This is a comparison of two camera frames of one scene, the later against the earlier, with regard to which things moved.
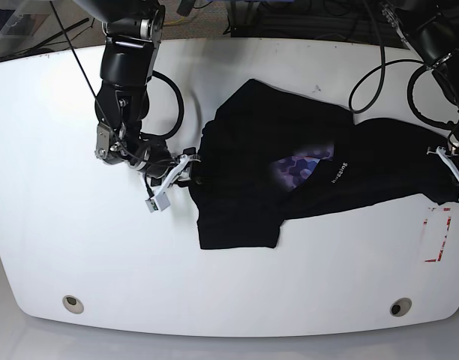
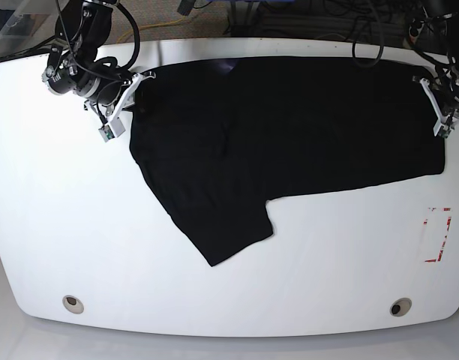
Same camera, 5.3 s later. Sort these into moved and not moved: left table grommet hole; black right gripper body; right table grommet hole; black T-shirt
Moved: black right gripper body; black T-shirt
Not moved: left table grommet hole; right table grommet hole
